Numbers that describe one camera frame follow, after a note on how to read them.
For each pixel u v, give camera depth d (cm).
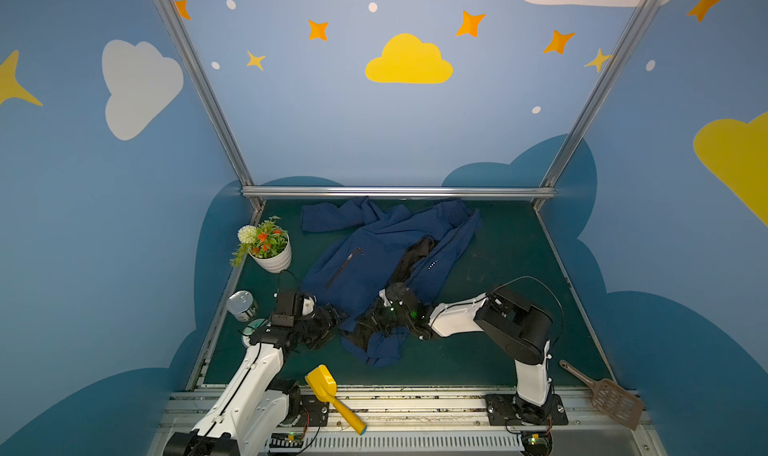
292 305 65
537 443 73
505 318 56
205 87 86
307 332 69
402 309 72
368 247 99
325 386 78
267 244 87
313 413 74
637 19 75
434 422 73
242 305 87
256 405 50
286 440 73
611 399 78
